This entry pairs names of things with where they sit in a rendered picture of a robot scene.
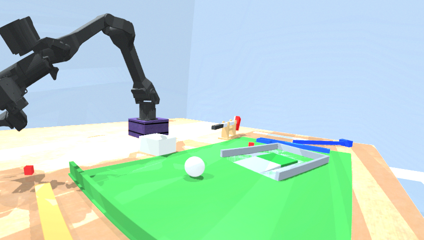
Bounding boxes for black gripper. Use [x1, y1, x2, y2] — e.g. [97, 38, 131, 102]
[0, 62, 32, 132]

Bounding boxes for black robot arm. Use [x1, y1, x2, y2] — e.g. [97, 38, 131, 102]
[0, 13, 160, 121]

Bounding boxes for white golf ball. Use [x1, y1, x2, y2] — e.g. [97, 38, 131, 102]
[184, 157, 205, 177]

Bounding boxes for red putter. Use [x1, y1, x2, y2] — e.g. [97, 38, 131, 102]
[211, 116, 241, 131]

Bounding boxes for green putting mat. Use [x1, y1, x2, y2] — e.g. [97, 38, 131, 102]
[83, 136, 352, 240]

